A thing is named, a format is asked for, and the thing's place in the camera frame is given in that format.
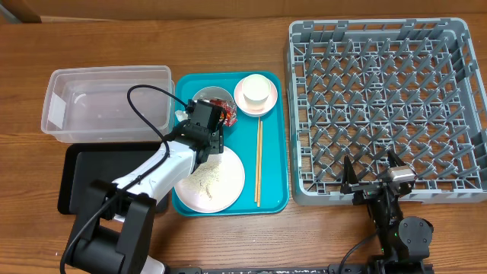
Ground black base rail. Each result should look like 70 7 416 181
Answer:
167 263 372 274

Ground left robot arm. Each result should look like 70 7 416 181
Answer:
59 119 224 273

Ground black tray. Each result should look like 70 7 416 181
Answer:
57 142 160 215

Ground white cup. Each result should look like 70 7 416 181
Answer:
242 74 271 110

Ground clear plastic bin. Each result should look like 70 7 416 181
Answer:
40 65 175 143

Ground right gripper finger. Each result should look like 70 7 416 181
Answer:
387 150 406 169
340 156 359 194

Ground large pink plate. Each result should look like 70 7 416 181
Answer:
174 147 245 213

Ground grey dishwasher rack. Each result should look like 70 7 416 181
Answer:
285 18 486 206

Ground white tissue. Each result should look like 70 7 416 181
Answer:
175 110 189 122

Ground right wooden chopstick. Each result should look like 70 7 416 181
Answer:
257 118 263 207

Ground red snack wrapper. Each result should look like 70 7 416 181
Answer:
210 98 237 127

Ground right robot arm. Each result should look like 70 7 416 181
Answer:
334 150 434 274

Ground pile of rice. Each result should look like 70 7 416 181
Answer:
186 161 221 200

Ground teal serving tray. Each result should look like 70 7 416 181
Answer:
172 71 290 217

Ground grey bowl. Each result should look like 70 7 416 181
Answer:
193 86 235 104

